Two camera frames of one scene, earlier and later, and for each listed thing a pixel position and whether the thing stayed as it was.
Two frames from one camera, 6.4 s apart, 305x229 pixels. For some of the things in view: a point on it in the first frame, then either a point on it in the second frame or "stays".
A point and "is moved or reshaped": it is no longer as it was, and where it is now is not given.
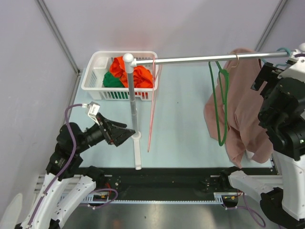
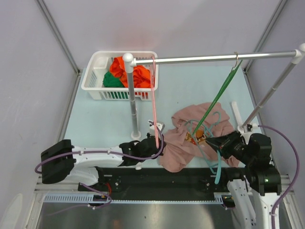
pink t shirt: [231, 115] → [183, 150]
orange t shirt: [142, 77] stays
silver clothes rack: [130, 62] stays
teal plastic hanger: [279, 64] → [217, 164]
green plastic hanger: [224, 77] is moved or reshaped
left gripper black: [116, 135] → [159, 148]
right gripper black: [269, 72] → [224, 144]
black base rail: [165, 183] stays
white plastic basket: [106, 78] stays
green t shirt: [110, 81] stays
